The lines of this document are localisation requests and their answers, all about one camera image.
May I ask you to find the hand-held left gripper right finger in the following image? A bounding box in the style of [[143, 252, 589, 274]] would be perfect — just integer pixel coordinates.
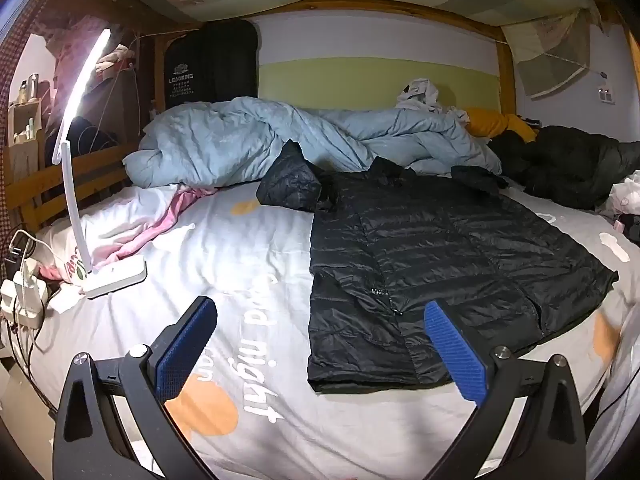
[[423, 300, 586, 480]]

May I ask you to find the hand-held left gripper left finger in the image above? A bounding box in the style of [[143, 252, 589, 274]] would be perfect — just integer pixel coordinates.
[[52, 296, 218, 480]]

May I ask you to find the black puffer jacket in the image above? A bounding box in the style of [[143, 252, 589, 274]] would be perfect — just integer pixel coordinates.
[[256, 141, 620, 394]]

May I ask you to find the white desk lamp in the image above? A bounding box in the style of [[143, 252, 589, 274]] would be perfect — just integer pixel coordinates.
[[50, 27, 148, 300]]

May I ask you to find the grey printed bed sheet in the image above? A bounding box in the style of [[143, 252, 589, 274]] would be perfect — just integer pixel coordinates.
[[10, 175, 640, 480]]

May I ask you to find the white pillow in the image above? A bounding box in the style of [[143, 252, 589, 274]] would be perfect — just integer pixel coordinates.
[[37, 185, 196, 301]]

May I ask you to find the white power strip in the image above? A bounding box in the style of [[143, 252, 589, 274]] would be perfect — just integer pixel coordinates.
[[0, 280, 51, 331]]

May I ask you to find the white charger plug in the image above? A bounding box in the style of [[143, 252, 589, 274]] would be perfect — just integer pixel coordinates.
[[12, 258, 39, 306]]

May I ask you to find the dark green padded coat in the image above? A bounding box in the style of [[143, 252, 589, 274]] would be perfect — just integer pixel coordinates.
[[487, 125, 640, 211]]

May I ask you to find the light blue duvet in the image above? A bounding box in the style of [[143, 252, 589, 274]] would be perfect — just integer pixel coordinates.
[[122, 96, 503, 188]]

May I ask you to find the yellow cloth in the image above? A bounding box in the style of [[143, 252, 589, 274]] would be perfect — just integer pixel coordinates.
[[465, 107, 538, 142]]

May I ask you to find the white pink crumpled cloth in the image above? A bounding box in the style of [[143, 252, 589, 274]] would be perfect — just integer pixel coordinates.
[[595, 170, 640, 221]]

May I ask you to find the wooden shelf with bottles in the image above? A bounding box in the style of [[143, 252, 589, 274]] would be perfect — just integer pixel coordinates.
[[7, 74, 46, 186]]

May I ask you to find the white crumpled garment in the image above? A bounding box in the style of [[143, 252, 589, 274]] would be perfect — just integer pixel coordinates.
[[396, 78, 471, 122]]

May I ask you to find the black hanging bag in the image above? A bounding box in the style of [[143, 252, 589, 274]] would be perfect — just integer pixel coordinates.
[[164, 19, 260, 111]]

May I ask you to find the pink white fabric bundle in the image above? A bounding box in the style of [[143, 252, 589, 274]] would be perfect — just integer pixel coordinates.
[[96, 44, 137, 82]]

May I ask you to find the patchwork hanging fabric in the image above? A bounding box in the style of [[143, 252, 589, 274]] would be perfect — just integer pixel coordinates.
[[501, 7, 603, 98]]

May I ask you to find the black power cable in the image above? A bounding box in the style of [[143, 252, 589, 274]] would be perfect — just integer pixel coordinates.
[[0, 222, 38, 286]]

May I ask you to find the wooden bunk bed frame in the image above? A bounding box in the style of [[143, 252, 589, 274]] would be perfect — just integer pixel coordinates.
[[5, 0, 518, 233]]

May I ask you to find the dark cloth on rail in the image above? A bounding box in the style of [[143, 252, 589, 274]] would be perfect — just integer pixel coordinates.
[[65, 117, 121, 157]]

